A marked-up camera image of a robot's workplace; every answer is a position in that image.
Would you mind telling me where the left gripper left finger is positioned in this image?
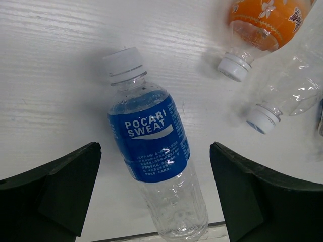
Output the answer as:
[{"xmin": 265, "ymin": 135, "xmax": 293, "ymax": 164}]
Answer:
[{"xmin": 1, "ymin": 142, "xmax": 101, "ymax": 241}]

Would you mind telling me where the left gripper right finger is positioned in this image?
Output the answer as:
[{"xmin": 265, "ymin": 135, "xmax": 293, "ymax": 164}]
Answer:
[{"xmin": 209, "ymin": 142, "xmax": 322, "ymax": 241}]

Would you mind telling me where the blue label Pocari bottle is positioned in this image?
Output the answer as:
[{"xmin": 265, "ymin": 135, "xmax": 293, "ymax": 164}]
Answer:
[{"xmin": 103, "ymin": 47, "xmax": 208, "ymax": 241}]

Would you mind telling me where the clear plastic bottle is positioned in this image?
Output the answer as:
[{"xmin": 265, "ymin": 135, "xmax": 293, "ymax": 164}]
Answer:
[{"xmin": 246, "ymin": 19, "xmax": 322, "ymax": 134}]

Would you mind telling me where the tall orange label bottle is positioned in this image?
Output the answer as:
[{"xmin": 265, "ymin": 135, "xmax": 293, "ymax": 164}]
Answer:
[{"xmin": 218, "ymin": 0, "xmax": 315, "ymax": 82}]

